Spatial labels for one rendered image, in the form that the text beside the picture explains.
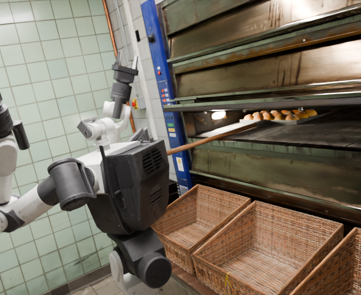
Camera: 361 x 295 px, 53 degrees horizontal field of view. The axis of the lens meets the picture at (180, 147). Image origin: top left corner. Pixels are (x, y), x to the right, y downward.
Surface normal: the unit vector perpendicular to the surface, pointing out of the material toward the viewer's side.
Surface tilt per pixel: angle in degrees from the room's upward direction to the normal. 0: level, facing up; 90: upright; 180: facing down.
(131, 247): 45
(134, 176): 90
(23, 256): 90
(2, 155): 113
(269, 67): 70
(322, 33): 90
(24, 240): 90
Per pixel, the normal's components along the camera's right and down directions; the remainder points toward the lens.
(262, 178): -0.85, -0.07
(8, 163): 0.47, 0.47
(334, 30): -0.83, 0.27
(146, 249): 0.23, -0.64
